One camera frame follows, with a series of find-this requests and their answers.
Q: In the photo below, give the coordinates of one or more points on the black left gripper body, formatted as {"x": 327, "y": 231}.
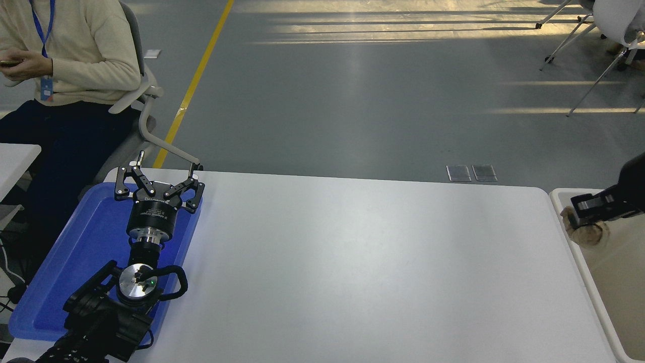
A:
{"x": 151, "y": 214}

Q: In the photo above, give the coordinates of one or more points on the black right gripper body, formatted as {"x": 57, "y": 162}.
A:
{"x": 635, "y": 191}

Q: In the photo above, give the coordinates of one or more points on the dark phone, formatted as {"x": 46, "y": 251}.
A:
{"x": 7, "y": 63}

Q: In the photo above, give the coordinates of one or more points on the person's left forearm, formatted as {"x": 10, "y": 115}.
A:
{"x": 101, "y": 75}

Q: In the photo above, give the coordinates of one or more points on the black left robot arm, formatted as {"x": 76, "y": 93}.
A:
{"x": 108, "y": 327}

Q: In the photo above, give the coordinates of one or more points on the person's left hand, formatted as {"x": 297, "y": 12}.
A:
{"x": 33, "y": 68}

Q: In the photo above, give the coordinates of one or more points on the large pale bin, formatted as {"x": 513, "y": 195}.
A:
{"x": 620, "y": 292}

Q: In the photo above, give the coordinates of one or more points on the blue plastic tray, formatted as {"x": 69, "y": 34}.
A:
{"x": 75, "y": 262}

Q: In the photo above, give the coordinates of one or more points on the grey office chair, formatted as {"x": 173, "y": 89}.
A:
{"x": 151, "y": 92}

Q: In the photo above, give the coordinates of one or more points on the small white table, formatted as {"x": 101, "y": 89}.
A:
{"x": 15, "y": 161}

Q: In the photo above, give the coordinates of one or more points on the silver floor plate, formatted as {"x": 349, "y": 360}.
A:
{"x": 485, "y": 173}
{"x": 459, "y": 173}

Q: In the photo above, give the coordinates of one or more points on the person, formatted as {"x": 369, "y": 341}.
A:
{"x": 90, "y": 45}

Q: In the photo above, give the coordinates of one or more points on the white chair metal legs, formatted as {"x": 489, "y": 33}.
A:
{"x": 615, "y": 20}

